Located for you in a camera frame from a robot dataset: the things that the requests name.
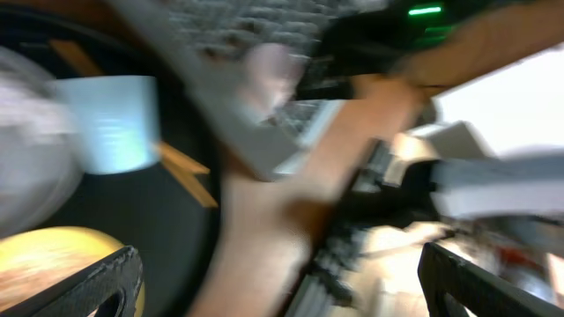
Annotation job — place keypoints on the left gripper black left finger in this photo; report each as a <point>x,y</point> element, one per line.
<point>110,287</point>

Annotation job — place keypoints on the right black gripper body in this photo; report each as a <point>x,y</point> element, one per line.
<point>368,43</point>

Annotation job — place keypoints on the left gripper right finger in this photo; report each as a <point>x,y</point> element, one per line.
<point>454,287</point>

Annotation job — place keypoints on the yellow bowl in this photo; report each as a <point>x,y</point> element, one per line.
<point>33,261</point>

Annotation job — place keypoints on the light blue cup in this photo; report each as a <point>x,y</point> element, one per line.
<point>117,121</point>

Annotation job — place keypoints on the grey dishwasher rack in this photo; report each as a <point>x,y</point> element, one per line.
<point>240,61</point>

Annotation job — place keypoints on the round black serving tray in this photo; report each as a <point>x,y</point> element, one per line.
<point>148,209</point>

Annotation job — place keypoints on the grey round plate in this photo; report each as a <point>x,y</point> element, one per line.
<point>39,170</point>

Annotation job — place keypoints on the wooden chopstick left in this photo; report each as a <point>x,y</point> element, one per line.
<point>185,170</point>

